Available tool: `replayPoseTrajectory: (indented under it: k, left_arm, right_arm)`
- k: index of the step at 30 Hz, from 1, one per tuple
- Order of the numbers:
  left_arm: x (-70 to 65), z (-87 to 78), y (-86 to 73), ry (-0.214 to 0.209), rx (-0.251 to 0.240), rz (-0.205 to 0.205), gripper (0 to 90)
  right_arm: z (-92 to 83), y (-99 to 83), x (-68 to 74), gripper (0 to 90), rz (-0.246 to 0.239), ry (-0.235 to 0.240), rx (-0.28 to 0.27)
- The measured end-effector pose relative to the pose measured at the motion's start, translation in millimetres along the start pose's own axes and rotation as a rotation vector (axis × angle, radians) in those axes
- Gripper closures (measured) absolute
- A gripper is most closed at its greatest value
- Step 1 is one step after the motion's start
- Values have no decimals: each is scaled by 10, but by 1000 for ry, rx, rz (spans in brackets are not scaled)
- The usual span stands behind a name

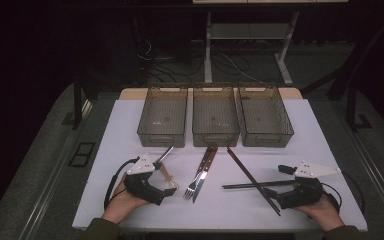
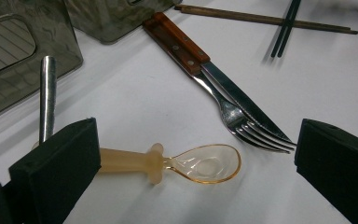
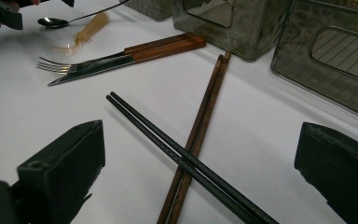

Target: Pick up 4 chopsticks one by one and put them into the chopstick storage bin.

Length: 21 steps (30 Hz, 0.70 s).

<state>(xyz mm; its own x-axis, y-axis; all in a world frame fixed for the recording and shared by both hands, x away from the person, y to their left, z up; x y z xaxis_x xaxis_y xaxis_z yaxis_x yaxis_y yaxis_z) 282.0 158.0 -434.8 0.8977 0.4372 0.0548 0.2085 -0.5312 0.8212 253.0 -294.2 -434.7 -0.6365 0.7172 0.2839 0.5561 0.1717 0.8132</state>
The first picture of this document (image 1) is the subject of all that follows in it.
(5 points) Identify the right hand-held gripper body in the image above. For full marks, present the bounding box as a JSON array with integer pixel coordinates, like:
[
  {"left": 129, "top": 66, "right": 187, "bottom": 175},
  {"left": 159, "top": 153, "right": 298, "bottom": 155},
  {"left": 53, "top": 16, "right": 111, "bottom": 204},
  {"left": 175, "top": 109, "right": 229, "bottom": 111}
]
[{"left": 274, "top": 161, "right": 342, "bottom": 210}]

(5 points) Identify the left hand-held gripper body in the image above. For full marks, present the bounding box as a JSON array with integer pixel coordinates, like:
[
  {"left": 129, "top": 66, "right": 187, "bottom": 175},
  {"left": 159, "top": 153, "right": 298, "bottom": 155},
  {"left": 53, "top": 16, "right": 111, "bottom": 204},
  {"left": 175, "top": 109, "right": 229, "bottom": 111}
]
[{"left": 123, "top": 153, "right": 168, "bottom": 207}]

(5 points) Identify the metal spoon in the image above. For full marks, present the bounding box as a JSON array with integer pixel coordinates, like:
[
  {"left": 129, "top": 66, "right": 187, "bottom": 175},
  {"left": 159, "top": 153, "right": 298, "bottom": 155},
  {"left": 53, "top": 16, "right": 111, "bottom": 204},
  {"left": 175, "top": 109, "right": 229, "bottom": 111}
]
[{"left": 153, "top": 145, "right": 175, "bottom": 165}]

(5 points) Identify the wooden handle fork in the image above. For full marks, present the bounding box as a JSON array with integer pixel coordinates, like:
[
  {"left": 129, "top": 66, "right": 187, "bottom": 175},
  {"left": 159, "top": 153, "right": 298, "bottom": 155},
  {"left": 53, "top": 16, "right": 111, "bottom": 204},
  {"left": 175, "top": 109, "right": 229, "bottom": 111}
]
[{"left": 182, "top": 145, "right": 214, "bottom": 202}]

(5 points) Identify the wooden handle knife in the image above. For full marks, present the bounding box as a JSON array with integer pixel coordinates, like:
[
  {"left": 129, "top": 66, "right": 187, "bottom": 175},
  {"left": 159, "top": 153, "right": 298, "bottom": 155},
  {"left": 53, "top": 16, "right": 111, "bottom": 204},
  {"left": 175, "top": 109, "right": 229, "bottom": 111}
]
[{"left": 191, "top": 145, "right": 219, "bottom": 204}]

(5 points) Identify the smoky clear plastic bin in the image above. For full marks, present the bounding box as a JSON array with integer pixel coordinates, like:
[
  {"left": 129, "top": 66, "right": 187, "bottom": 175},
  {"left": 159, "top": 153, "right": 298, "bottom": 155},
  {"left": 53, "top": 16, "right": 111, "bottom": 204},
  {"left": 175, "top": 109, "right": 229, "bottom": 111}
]
[
  {"left": 191, "top": 84, "right": 241, "bottom": 148},
  {"left": 136, "top": 85, "right": 189, "bottom": 148},
  {"left": 236, "top": 83, "right": 295, "bottom": 148}
]

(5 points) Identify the person's left hand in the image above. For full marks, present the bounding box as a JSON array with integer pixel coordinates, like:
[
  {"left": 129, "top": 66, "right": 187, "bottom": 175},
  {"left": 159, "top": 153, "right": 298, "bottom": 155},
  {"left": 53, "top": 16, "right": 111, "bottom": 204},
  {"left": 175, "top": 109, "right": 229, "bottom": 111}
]
[{"left": 101, "top": 176, "right": 149, "bottom": 225}]

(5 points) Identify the person's right hand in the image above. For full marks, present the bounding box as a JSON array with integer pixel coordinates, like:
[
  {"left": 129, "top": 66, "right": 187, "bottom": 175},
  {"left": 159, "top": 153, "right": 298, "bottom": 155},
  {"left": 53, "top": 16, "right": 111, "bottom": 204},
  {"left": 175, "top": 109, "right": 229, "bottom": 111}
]
[{"left": 294, "top": 194, "right": 346, "bottom": 233}]

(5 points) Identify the black metal stand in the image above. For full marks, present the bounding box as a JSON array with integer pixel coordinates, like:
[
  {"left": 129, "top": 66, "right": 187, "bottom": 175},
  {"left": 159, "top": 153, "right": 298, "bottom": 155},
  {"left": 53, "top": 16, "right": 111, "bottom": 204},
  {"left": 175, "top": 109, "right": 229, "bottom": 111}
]
[
  {"left": 345, "top": 83, "right": 373, "bottom": 133},
  {"left": 61, "top": 76, "right": 92, "bottom": 131}
]

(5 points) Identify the white metal desk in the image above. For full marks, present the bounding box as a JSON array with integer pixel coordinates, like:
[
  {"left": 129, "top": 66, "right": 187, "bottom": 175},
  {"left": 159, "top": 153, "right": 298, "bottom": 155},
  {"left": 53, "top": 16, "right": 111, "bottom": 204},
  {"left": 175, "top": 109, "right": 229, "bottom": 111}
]
[{"left": 192, "top": 0, "right": 349, "bottom": 87}]

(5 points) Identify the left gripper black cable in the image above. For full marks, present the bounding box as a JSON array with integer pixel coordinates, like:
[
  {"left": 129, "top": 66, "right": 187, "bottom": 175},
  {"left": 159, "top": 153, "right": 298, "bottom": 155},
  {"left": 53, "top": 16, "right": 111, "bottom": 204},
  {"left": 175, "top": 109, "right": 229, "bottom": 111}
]
[{"left": 103, "top": 157, "right": 140, "bottom": 211}]

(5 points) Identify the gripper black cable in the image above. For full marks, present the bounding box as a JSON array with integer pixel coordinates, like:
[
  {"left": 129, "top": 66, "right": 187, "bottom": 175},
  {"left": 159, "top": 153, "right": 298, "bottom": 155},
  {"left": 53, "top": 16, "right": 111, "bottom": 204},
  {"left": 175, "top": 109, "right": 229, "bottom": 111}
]
[
  {"left": 319, "top": 182, "right": 343, "bottom": 214},
  {"left": 103, "top": 157, "right": 140, "bottom": 211}
]

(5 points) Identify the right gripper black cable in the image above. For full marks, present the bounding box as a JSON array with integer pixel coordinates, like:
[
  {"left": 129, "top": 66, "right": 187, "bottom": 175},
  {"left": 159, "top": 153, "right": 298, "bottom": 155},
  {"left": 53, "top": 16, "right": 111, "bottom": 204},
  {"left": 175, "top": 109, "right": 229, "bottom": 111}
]
[{"left": 319, "top": 182, "right": 343, "bottom": 214}]

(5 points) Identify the metal floor rail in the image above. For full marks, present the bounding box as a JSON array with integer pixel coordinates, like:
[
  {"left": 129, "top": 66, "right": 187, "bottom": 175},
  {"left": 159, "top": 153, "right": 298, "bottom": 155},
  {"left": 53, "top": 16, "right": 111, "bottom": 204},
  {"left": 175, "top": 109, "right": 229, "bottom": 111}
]
[
  {"left": 19, "top": 133, "right": 81, "bottom": 240},
  {"left": 346, "top": 129, "right": 384, "bottom": 231}
]

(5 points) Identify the tangle of black floor cables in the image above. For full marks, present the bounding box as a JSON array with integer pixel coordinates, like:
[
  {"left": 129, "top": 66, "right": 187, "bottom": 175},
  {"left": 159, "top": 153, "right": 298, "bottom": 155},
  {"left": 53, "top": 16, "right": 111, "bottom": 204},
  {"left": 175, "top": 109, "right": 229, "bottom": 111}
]
[{"left": 134, "top": 38, "right": 204, "bottom": 84}]

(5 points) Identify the white floor cable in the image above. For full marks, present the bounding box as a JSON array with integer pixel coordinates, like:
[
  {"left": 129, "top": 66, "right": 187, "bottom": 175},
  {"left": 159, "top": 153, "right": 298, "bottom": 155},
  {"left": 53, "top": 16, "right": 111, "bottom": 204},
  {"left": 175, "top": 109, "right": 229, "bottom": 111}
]
[{"left": 219, "top": 53, "right": 264, "bottom": 84}]

